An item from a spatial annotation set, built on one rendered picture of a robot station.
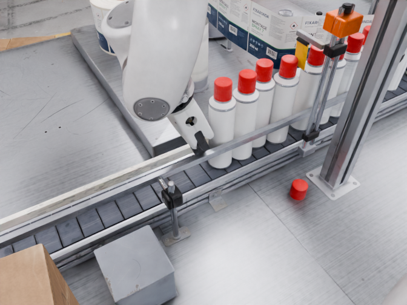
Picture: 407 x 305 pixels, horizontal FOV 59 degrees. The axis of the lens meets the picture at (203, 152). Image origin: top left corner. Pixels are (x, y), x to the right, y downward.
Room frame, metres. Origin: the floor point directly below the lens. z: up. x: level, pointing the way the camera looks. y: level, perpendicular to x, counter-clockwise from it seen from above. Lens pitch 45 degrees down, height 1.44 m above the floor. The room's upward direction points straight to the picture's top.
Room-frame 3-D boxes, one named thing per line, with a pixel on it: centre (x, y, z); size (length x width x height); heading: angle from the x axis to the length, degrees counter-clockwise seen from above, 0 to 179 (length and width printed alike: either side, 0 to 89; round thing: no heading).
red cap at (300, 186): (0.49, -0.20, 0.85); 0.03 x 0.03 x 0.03
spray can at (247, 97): (0.56, -0.08, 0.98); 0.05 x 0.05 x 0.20
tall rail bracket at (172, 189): (0.40, 0.07, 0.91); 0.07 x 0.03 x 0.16; 31
